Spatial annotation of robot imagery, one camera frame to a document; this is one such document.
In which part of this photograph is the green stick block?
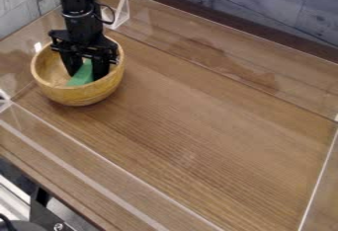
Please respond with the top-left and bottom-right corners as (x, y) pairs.
(66, 59), (94, 86)

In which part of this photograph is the clear acrylic left bracket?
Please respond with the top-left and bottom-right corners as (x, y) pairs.
(0, 89), (12, 114)

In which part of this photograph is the wooden bowl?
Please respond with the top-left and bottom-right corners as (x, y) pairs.
(31, 42), (126, 107)

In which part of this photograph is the clear acrylic corner bracket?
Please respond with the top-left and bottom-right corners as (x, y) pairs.
(102, 0), (131, 30)

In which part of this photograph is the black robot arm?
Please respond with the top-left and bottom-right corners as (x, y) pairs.
(50, 0), (119, 80)

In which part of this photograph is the black table leg frame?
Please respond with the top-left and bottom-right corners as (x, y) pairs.
(30, 188), (75, 231)

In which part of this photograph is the black cable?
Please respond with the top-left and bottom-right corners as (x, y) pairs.
(0, 211), (18, 231)

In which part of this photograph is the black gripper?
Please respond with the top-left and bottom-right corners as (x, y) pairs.
(50, 30), (119, 80)

